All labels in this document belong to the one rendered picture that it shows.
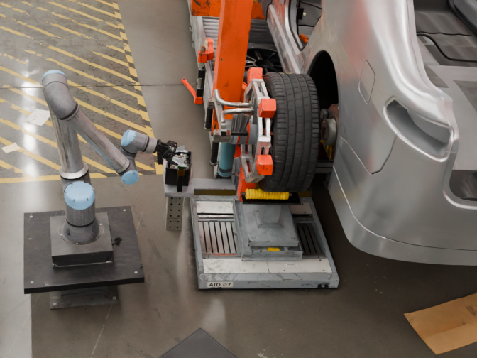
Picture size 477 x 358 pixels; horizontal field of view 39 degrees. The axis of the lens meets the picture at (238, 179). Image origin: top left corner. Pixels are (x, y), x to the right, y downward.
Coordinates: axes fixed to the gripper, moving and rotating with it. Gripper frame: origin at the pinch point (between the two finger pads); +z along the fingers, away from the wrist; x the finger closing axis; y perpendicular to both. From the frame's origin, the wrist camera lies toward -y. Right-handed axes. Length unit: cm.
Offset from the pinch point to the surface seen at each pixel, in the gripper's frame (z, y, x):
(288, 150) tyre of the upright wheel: 35, 47, -12
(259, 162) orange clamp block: 23.2, 37.9, -17.2
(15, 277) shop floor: -60, -90, -47
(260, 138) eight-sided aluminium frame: 20.9, 42.9, -6.4
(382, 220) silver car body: 55, 85, -67
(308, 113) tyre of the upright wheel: 39, 62, 4
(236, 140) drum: 19.4, 21.6, 6.4
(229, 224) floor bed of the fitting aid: 57, -50, 1
